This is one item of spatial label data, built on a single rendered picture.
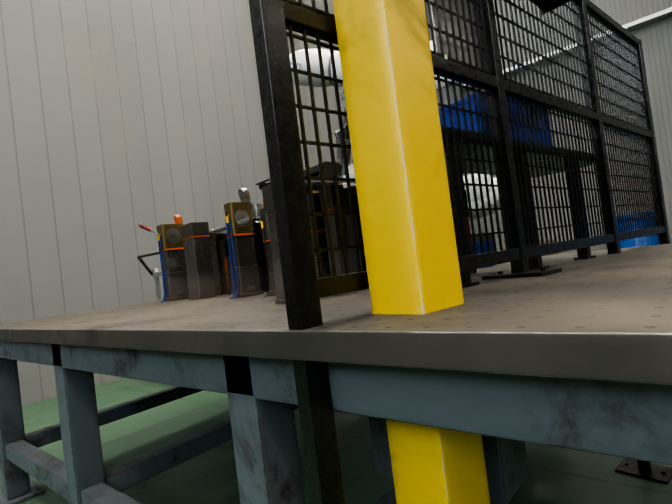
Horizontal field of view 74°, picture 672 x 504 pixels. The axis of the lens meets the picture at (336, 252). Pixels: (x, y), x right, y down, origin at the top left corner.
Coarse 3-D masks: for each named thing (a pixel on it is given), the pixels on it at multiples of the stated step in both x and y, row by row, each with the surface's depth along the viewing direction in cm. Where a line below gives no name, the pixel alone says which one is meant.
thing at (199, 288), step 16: (192, 224) 188; (208, 224) 193; (192, 240) 189; (208, 240) 193; (192, 256) 190; (208, 256) 192; (192, 272) 192; (208, 272) 191; (192, 288) 193; (208, 288) 191
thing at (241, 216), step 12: (228, 204) 160; (240, 204) 162; (228, 216) 159; (240, 216) 161; (252, 216) 165; (228, 228) 160; (240, 228) 161; (252, 228) 164; (228, 240) 161; (240, 240) 161; (252, 240) 164; (240, 252) 160; (252, 252) 163; (240, 264) 160; (252, 264) 163; (240, 276) 159; (252, 276) 162; (240, 288) 159; (252, 288) 161
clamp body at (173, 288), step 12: (156, 228) 211; (168, 228) 208; (168, 240) 207; (180, 240) 211; (168, 252) 207; (180, 252) 211; (168, 264) 207; (180, 264) 210; (168, 276) 206; (180, 276) 209; (168, 288) 207; (180, 288) 209; (168, 300) 206
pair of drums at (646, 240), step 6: (636, 222) 612; (642, 222) 609; (648, 222) 608; (618, 228) 630; (630, 228) 617; (624, 240) 624; (630, 240) 618; (636, 240) 613; (642, 240) 610; (648, 240) 608; (654, 240) 608; (624, 246) 625; (630, 246) 618; (636, 246) 613
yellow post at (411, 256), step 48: (336, 0) 66; (384, 0) 59; (384, 48) 60; (384, 96) 60; (432, 96) 64; (384, 144) 61; (432, 144) 63; (384, 192) 62; (432, 192) 62; (384, 240) 62; (432, 240) 61; (384, 288) 63; (432, 288) 60; (432, 432) 59; (432, 480) 59; (480, 480) 63
